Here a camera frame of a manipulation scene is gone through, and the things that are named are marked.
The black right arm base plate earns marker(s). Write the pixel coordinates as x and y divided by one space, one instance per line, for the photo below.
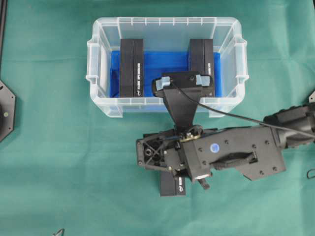
312 97

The green table cloth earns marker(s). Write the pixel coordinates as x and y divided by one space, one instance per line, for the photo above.
67 165

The clear plastic storage case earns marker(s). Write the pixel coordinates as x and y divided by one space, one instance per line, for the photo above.
164 34

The black aluminium frame rail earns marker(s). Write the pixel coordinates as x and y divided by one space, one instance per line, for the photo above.
3 9

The blue liner in case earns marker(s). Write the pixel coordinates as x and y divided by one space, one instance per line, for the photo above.
156 63

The black RealSense D435i box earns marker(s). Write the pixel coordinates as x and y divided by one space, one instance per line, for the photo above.
201 60
132 68

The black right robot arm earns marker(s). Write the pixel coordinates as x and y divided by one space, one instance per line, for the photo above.
293 127

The black RealSense D415 box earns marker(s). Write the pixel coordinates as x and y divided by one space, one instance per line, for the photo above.
171 186

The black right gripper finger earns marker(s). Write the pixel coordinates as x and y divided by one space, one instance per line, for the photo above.
159 151

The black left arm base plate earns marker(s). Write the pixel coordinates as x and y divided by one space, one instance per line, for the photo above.
7 111

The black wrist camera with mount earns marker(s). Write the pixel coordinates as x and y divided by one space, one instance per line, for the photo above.
181 91

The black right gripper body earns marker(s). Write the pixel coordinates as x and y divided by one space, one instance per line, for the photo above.
253 151

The small metal clip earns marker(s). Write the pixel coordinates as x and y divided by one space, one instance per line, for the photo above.
60 232

